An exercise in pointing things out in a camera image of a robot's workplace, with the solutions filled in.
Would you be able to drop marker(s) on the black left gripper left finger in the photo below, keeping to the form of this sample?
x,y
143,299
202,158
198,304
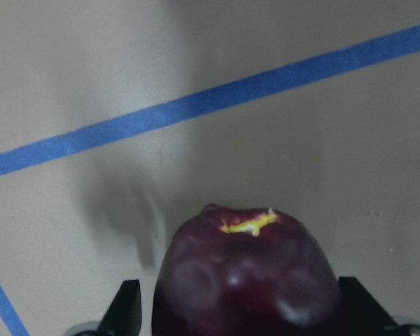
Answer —
x,y
123,317

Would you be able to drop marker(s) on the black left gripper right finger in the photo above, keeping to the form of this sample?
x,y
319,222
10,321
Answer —
x,y
362,314

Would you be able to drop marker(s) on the dark red apple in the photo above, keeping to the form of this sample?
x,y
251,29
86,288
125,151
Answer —
x,y
244,272

